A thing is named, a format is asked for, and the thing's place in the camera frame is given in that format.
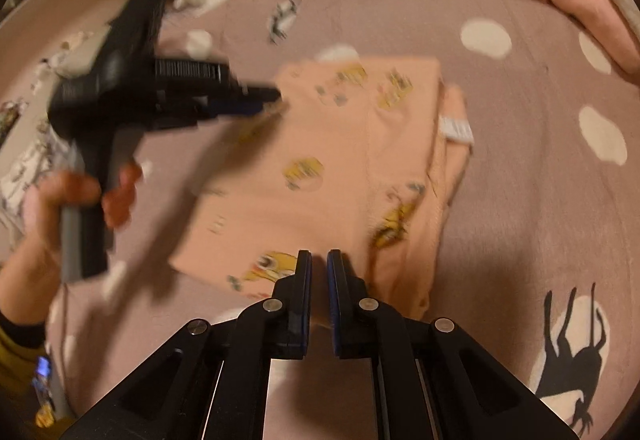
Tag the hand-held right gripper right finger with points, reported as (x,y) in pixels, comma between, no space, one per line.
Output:
(345,320)

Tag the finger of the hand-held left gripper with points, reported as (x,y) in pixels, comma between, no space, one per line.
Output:
(237,109)
(255,92)

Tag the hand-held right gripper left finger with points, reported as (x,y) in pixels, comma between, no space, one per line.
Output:
(295,320)

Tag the peach cartoon print shirt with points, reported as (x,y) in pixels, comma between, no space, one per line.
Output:
(325,160)

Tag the person's left forearm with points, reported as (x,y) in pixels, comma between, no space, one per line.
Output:
(25,295)

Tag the person's left hand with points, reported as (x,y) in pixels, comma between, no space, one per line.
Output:
(50,220)

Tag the white printed cloth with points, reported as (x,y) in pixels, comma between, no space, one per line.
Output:
(20,180)

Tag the mauve polka dot blanket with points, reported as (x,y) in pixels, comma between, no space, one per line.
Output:
(525,195)

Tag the smartphone with lit screen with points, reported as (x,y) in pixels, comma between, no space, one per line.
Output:
(44,366)

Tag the folded pink cloth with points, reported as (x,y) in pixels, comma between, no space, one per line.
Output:
(575,0)

